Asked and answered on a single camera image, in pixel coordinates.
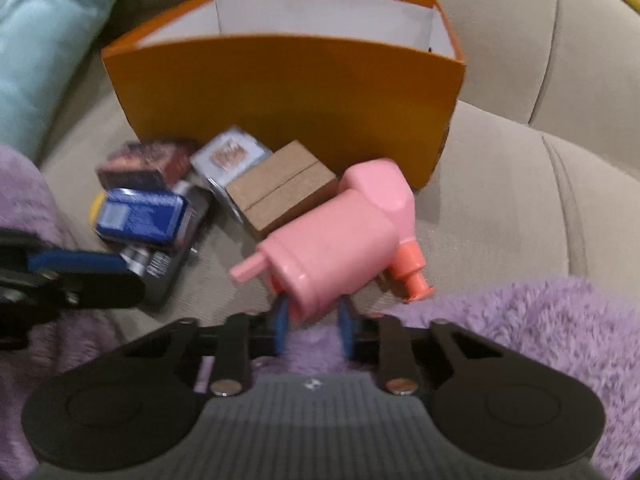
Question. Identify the beige sofa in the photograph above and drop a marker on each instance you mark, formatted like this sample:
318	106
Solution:
525	150

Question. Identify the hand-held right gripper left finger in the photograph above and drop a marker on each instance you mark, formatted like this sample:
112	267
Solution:
280	327

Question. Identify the black package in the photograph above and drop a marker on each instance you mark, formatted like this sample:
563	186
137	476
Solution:
182	255

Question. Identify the purple fuzzy blanket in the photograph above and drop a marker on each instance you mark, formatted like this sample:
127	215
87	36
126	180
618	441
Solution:
545	330

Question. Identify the pink bottle with coral cap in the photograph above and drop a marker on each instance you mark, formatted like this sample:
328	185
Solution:
385	195

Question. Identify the small brown cardboard box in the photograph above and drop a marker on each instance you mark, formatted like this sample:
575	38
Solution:
282	187

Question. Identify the dark maroon printed box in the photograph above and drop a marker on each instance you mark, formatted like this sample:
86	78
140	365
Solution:
142	165

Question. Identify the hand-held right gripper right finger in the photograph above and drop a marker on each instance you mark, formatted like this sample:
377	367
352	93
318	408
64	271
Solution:
345	332

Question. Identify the small blue box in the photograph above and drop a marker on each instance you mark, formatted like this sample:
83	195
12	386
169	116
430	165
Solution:
142	215

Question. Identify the clear plastic box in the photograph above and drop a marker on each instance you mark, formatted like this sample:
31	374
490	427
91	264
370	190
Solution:
227	157

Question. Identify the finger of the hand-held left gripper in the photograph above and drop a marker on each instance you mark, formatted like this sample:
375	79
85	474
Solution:
105	292
75	261

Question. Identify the light blue pillow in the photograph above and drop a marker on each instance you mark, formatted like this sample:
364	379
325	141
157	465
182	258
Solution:
45	45

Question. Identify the orange cardboard box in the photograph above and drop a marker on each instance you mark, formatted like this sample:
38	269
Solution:
285	95

